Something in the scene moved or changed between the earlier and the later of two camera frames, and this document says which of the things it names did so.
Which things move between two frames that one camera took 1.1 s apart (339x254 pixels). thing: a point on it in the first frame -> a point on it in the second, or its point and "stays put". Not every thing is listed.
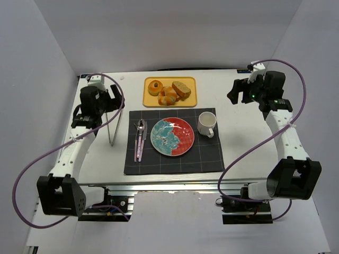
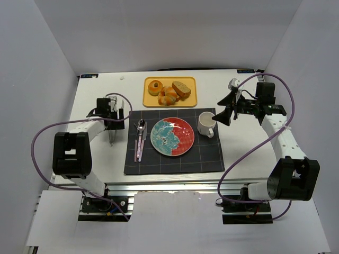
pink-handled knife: [145, 135] stays put
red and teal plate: [172, 136] stays put
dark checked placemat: [204, 155] stays put
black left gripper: [112, 99] -> [114, 125]
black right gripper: [242, 91] -> [233, 110]
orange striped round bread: [168, 96] stays put
